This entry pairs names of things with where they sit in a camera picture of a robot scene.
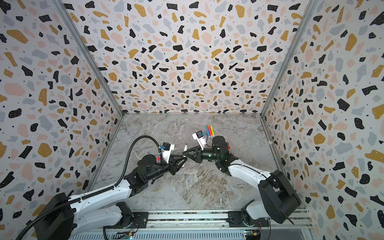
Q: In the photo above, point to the pink highlighter pen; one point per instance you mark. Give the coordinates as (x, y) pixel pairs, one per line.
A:
(209, 131)

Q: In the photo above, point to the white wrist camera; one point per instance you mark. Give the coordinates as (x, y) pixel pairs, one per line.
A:
(165, 154)
(201, 137)

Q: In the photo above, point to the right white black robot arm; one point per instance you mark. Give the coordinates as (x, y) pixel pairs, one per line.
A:
(278, 197)

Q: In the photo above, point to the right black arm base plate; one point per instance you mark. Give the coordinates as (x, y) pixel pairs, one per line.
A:
(241, 219)

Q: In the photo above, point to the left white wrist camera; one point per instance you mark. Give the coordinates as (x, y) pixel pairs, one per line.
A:
(165, 154)

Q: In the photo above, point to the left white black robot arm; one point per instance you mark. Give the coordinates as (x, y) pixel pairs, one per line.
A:
(64, 217)

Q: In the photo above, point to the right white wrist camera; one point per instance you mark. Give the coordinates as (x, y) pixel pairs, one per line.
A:
(201, 137)

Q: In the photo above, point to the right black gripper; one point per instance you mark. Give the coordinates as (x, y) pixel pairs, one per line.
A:
(196, 154)

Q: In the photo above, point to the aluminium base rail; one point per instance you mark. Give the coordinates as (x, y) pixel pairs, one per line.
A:
(205, 225)

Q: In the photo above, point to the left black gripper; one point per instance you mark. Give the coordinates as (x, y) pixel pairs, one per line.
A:
(172, 164)

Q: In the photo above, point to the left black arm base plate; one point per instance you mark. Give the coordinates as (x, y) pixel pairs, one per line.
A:
(136, 220)

